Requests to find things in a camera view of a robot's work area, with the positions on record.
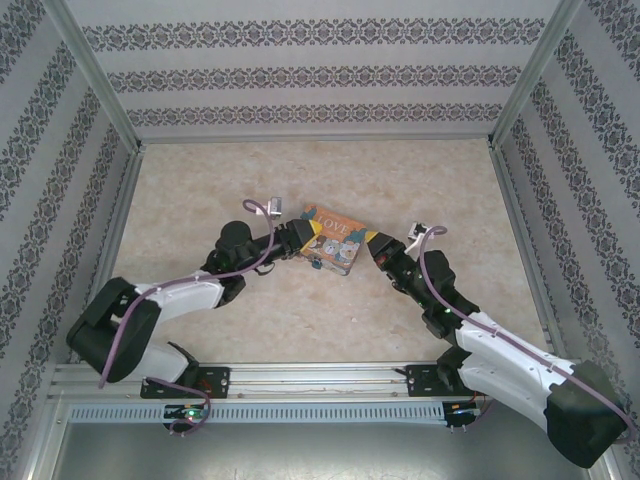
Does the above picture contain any orange bear print tin box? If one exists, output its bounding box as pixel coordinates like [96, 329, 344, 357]
[297, 203, 379, 277]

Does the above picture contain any right controller board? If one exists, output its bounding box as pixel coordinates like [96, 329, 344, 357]
[446, 401, 479, 429]

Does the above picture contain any left controller board green light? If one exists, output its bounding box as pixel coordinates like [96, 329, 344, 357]
[163, 404, 210, 425]

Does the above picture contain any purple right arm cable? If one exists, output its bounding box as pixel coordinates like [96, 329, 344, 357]
[418, 224, 637, 446]

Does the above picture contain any aluminium back floor rail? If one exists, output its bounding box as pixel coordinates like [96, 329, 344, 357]
[137, 133, 496, 147]

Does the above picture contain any aluminium floor rail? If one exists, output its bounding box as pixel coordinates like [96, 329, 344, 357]
[488, 142, 586, 369]
[84, 147, 147, 321]
[137, 133, 496, 147]

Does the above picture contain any black right mount plate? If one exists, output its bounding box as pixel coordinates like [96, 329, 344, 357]
[405, 364, 451, 399]

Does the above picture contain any black mount plate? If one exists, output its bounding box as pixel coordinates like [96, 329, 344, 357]
[405, 364, 451, 399]
[141, 366, 232, 400]

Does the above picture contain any aluminium right floor rail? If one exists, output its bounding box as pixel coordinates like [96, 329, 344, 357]
[488, 142, 586, 369]

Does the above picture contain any aluminium left floor rail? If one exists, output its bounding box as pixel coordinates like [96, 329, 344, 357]
[84, 147, 147, 321]

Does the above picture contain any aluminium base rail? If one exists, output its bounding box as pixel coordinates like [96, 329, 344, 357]
[49, 363, 589, 400]

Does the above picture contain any black left mount plate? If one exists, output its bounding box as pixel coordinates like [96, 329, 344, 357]
[141, 366, 232, 400]

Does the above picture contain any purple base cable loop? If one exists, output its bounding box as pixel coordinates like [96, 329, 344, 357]
[143, 375, 212, 437]

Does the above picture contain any slotted grey cable duct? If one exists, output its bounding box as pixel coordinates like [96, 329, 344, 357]
[67, 402, 451, 427]

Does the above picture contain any aluminium right corner post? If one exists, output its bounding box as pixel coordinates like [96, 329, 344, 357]
[487, 0, 586, 151]

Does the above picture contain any aluminium corner post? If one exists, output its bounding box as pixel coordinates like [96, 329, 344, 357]
[42, 0, 146, 154]
[487, 0, 586, 151]

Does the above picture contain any aluminium left corner post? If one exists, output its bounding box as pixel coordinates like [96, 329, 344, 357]
[42, 0, 146, 154]

